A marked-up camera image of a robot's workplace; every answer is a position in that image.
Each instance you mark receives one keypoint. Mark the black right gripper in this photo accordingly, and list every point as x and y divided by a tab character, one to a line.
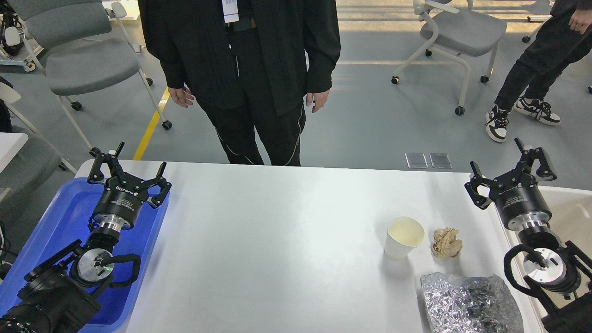
519	207

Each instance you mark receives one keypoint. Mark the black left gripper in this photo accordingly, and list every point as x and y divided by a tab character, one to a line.
121	202

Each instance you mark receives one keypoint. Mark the white paper cup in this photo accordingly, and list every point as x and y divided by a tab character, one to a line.
403	235

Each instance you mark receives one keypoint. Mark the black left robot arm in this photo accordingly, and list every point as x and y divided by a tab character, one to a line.
83	266

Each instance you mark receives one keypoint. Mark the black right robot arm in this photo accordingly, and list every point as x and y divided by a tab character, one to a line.
540	262

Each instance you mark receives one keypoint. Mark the white plastic bin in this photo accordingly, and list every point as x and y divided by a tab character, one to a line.
571	221

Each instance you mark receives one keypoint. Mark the blue plastic tray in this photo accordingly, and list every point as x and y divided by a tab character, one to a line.
65	221

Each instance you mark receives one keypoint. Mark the right metal floor plate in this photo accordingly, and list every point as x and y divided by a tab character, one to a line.
440	160

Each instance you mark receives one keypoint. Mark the metal floor plate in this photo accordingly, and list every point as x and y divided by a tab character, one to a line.
440	160
416	160

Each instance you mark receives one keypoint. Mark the crumpled brown paper ball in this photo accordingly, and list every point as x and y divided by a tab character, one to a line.
446	244

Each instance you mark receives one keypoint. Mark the left metal floor plate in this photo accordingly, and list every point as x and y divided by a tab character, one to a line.
416	160

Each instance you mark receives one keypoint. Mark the crumpled silver foil bag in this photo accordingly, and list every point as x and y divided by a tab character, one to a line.
461	304

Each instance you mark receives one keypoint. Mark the grey chair right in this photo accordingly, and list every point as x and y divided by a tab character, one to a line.
452	32

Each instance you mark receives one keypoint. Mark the grey chair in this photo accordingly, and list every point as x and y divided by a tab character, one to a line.
452	32
84	69

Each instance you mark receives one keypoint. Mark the grey chair left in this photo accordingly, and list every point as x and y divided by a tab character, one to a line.
84	69

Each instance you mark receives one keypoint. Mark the person with black-white sneakers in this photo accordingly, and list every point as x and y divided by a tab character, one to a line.
563	39

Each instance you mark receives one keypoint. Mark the person in black clothes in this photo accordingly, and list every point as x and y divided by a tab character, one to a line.
251	65

